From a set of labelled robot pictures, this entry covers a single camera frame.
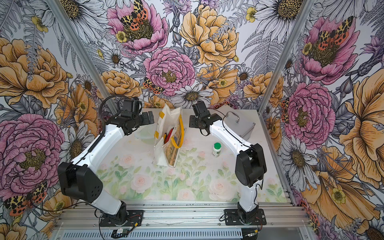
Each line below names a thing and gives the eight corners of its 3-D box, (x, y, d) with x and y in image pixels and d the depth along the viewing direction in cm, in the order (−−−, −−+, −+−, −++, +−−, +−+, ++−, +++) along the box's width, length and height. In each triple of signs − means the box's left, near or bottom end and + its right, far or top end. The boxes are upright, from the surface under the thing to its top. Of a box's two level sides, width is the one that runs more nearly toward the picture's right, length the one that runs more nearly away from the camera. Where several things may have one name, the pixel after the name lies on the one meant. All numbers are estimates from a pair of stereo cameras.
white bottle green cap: (212, 157, 98) (213, 149, 91) (211, 150, 102) (213, 142, 94) (219, 157, 98) (221, 149, 91) (219, 150, 102) (220, 142, 94)
